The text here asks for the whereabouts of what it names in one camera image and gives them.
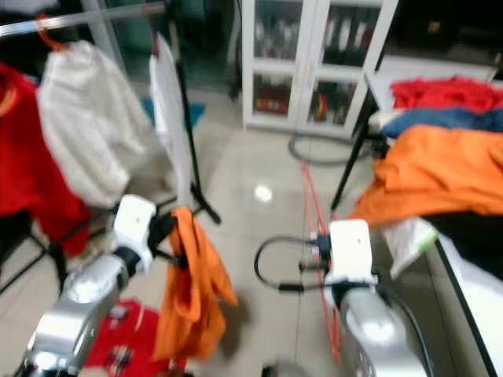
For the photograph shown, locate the grey right robot foot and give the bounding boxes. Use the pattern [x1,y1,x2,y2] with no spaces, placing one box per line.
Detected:
[263,361,315,377]

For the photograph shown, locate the white table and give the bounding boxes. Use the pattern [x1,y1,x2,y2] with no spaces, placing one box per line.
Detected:
[330,53,503,377]

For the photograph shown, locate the black clothes rack stand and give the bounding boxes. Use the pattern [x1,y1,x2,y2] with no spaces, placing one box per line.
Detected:
[46,47,222,304]

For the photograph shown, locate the blue denim shorts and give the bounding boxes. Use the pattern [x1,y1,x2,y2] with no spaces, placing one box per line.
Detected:
[381,106,503,141]

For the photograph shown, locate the black floor hose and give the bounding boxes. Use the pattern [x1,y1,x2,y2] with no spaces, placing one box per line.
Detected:
[288,132,356,167]

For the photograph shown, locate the orange garment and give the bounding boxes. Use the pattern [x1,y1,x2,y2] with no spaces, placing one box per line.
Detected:
[152,206,238,362]

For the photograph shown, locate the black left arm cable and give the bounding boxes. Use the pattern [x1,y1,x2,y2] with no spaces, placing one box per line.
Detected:
[0,208,120,293]

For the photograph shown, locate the orange polo shirt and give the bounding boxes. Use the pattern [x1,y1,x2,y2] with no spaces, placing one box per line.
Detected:
[350,124,503,230]

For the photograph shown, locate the small white cloth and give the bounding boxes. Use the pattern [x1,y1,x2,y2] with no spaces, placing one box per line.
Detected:
[393,216,439,277]

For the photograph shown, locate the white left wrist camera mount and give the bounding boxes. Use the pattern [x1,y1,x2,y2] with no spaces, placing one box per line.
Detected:
[112,195,158,276]

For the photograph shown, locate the red cloth with black print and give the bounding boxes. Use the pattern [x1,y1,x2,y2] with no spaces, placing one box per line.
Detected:
[83,298,188,376]

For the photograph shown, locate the teal floor mat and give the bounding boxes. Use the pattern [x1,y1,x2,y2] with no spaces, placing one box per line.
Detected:
[141,97,205,128]

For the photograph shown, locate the glass sliding door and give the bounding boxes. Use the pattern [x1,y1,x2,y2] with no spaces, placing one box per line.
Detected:
[102,0,244,87]

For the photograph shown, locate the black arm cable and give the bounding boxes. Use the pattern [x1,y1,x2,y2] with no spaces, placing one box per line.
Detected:
[0,208,120,293]
[253,236,437,377]

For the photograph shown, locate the silver clothes rail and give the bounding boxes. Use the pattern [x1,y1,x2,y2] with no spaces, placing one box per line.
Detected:
[0,3,167,38]

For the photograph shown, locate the orange hanger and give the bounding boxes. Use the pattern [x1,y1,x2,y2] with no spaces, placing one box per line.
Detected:
[35,13,68,55]

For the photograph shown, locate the white glass-door cabinet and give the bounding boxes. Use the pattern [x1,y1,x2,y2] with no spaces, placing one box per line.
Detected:
[242,0,400,136]

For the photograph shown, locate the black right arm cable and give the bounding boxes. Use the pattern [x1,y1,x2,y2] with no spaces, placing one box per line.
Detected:
[253,236,437,377]

